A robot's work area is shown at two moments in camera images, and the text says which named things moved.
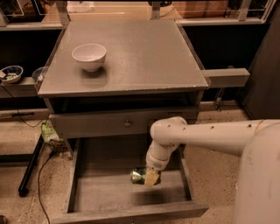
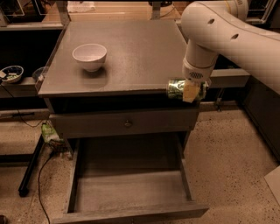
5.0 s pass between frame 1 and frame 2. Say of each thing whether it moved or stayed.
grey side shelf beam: stayed
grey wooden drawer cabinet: stayed
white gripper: moved
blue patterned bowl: stayed
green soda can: moved
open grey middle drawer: stayed
